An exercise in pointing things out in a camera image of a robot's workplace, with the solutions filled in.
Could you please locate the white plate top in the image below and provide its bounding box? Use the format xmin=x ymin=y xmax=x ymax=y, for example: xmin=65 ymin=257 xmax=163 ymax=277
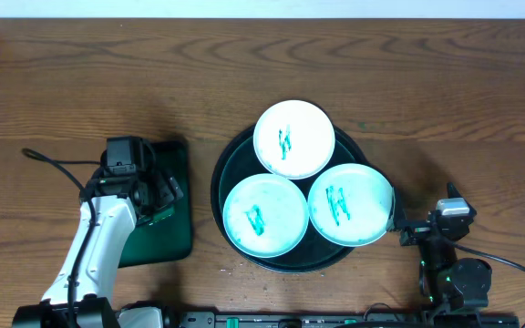
xmin=252 ymin=99 xmax=335 ymax=179

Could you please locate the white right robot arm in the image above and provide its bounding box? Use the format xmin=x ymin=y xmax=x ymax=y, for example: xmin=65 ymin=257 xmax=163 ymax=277
xmin=386 ymin=183 xmax=492 ymax=314

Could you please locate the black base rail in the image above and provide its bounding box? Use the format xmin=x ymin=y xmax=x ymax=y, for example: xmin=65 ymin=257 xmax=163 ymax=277
xmin=178 ymin=310 xmax=521 ymax=328

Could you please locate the round black serving tray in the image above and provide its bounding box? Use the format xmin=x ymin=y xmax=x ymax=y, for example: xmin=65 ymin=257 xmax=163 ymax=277
xmin=211 ymin=125 xmax=387 ymax=273

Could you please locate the rectangular green water tray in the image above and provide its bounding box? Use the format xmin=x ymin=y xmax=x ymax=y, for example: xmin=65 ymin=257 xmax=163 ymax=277
xmin=118 ymin=140 xmax=192 ymax=268

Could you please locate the white plate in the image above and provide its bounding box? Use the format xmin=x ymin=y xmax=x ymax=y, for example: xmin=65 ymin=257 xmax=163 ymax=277
xmin=252 ymin=99 xmax=335 ymax=179
xmin=222 ymin=173 xmax=309 ymax=259
xmin=307 ymin=163 xmax=395 ymax=248

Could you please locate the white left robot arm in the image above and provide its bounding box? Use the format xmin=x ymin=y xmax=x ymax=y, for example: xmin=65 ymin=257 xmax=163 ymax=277
xmin=12 ymin=169 xmax=191 ymax=327

